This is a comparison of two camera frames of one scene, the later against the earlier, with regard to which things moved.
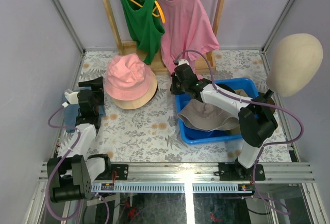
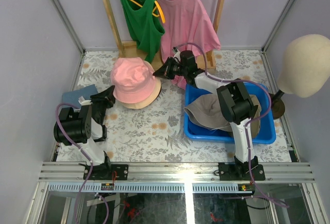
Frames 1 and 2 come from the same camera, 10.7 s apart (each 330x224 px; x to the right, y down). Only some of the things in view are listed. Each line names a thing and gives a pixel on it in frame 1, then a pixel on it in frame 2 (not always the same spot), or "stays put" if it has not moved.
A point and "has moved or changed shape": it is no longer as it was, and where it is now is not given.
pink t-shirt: x=188 y=32 stays put
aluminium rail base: x=184 y=177 stays put
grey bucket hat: x=203 y=116 has moved or changed shape
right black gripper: x=174 y=89 → x=162 y=72
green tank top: x=148 y=28 stays put
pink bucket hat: x=127 y=78 has moved or changed shape
